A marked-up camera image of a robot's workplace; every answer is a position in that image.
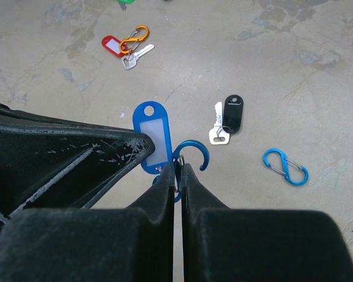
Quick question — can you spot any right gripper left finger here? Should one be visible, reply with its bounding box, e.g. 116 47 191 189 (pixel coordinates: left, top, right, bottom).
0 164 174 281

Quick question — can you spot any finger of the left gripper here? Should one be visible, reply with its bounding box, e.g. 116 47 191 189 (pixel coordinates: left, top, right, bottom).
0 103 155 231

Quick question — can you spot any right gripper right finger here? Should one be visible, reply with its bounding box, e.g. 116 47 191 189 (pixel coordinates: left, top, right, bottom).
181 164 353 281

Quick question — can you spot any blue carabiner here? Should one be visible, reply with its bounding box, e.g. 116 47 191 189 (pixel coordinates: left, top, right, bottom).
151 139 211 204
263 148 309 186

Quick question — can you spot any blue tag key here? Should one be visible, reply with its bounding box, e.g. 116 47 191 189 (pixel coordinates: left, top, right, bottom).
132 101 172 174

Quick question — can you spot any black tag key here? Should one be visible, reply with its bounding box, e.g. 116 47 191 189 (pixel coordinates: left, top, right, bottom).
208 95 244 145

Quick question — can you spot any red tag key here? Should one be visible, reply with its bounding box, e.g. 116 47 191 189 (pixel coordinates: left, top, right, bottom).
101 35 155 71

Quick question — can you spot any orange carabiner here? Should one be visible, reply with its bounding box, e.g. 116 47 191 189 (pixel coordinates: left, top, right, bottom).
119 25 149 55

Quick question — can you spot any green tag key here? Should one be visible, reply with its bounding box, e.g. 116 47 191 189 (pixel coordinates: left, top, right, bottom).
117 0 135 11

